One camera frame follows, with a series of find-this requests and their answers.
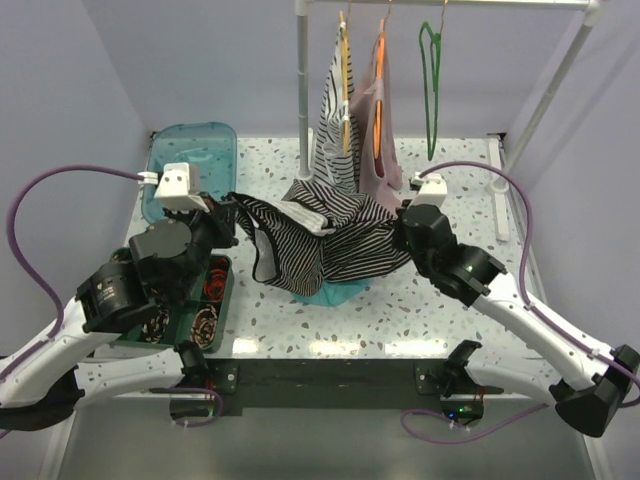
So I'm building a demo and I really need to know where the dark green organizer tray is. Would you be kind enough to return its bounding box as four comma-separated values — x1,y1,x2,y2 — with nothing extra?
115,254,234,353

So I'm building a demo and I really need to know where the red black hair tie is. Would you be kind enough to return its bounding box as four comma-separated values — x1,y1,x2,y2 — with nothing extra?
203,267,230,304

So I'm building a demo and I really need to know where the brown floral hair tie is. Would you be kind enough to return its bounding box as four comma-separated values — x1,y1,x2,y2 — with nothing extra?
191,307,221,349

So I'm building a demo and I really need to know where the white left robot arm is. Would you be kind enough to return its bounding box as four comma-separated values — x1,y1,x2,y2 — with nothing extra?
1,194,238,433

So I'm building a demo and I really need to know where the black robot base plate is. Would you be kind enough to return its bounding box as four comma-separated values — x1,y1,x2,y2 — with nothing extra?
177,358,482,416

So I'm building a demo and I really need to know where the pink tank top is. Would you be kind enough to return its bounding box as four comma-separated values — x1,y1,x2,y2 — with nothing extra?
350,40,403,214

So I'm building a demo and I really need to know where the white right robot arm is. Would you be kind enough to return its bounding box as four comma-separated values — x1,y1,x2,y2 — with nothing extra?
395,200,639,438

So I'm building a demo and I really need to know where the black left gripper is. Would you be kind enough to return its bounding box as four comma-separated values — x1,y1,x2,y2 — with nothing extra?
168,191,244,301

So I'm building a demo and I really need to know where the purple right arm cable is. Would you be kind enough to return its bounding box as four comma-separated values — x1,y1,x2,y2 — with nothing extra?
399,160,640,444

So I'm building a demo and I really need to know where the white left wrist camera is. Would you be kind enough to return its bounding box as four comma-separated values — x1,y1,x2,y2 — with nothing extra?
154,162,209,212

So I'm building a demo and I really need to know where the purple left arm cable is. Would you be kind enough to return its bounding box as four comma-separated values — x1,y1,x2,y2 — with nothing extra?
0,163,224,441

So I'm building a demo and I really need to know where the green hanger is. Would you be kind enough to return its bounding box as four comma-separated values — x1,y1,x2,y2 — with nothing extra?
418,0,448,161

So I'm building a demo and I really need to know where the teal transparent plastic bin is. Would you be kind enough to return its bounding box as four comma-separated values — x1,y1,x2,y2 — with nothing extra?
141,122,237,224

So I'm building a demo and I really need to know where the white clothes rack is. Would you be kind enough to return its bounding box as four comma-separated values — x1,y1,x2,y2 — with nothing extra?
293,0,606,243

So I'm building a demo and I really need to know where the teal tank top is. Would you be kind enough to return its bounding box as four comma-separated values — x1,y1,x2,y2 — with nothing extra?
292,279,371,307

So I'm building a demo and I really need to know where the orange hanger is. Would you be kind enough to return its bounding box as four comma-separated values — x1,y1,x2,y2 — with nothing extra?
373,0,392,159

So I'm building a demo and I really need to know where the yellow hanger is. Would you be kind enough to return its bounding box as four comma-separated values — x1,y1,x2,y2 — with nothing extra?
339,6,351,155

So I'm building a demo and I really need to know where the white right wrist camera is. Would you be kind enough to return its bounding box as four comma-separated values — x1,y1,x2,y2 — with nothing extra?
409,173,448,208

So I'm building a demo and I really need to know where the black white hair tie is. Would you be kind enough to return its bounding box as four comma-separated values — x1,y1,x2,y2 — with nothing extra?
142,304,174,344

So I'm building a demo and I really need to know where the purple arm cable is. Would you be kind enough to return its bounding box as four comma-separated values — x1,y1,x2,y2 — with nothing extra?
399,160,640,444
0,163,224,441

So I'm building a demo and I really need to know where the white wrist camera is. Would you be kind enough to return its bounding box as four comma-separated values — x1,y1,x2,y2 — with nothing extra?
409,173,448,208
154,162,209,212

